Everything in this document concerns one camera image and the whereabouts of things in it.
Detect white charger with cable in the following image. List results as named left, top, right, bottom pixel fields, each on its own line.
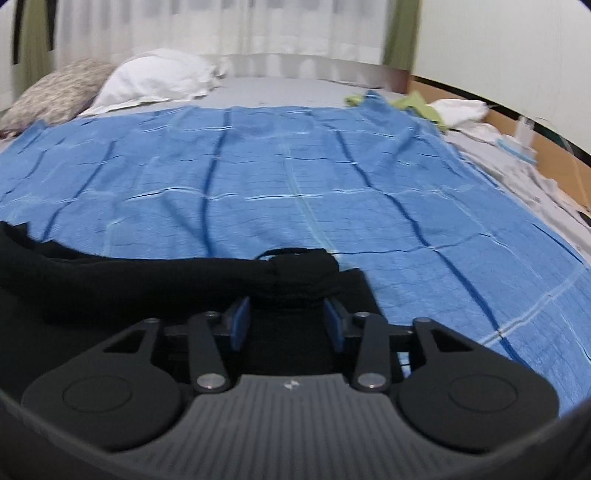
left=516, top=114, right=591, bottom=208

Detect light blue box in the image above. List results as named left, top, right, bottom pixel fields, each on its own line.
left=496, top=134, right=540, bottom=166

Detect green curtain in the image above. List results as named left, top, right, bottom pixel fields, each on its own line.
left=382, top=0, right=424, bottom=71
left=18, top=0, right=58, bottom=90

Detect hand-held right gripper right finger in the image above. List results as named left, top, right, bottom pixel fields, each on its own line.
left=323, top=298, right=465, bottom=394

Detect floral pillow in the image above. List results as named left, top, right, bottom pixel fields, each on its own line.
left=0, top=58, right=117, bottom=138

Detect white pillow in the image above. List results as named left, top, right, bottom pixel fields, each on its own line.
left=79, top=48, right=232, bottom=116

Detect black pants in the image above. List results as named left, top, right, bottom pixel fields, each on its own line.
left=0, top=220, right=385, bottom=400

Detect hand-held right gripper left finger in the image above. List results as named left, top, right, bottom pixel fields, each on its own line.
left=102, top=296, right=252, bottom=394

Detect white crumpled cloth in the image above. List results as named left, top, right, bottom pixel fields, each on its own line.
left=431, top=98, right=491, bottom=131

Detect white sheer curtain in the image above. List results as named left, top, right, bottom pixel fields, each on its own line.
left=48, top=0, right=395, bottom=68

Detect blue checked blanket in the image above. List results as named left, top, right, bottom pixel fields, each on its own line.
left=0, top=90, right=591, bottom=409

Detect green cloth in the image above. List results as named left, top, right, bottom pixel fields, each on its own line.
left=345, top=90, right=452, bottom=134

